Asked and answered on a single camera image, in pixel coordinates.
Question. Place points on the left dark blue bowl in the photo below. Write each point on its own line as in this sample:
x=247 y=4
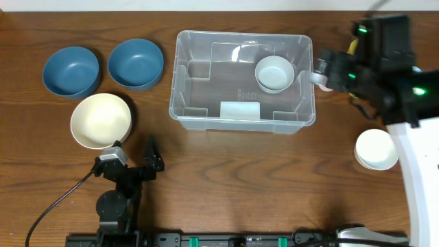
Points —
x=72 y=72

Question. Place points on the black mounting rail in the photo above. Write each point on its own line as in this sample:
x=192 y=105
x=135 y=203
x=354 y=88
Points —
x=143 y=239

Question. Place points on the pink plastic cup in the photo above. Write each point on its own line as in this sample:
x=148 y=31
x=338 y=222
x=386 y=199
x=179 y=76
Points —
x=323 y=88

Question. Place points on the clear plastic storage container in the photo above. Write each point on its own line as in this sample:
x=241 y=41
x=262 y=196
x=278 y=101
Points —
x=215 y=87

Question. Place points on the right dark blue bowl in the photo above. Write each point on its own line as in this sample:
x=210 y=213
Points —
x=136 y=64

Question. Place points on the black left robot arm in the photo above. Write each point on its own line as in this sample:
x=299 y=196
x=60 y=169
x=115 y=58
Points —
x=118 y=208

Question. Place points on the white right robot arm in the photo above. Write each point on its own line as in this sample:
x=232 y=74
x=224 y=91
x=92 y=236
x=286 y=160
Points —
x=380 y=71

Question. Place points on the back yellow plastic cup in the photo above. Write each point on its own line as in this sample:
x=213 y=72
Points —
x=352 y=47

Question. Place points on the light blue plastic cup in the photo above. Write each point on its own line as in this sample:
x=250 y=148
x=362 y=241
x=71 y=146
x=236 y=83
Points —
x=416 y=69

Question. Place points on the small white bowl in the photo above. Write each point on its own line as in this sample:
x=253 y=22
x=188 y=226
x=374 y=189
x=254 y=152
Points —
x=374 y=149

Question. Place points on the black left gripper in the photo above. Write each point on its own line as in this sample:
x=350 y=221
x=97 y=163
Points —
x=134 y=171

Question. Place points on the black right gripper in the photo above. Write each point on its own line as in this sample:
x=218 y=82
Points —
x=326 y=67

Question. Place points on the dark blue bowl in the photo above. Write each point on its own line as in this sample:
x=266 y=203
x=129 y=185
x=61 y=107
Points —
x=72 y=72
x=136 y=64

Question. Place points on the small grey bowl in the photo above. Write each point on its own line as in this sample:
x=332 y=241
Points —
x=274 y=74

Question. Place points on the large cream bowl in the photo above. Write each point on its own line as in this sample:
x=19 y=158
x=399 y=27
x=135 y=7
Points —
x=100 y=120

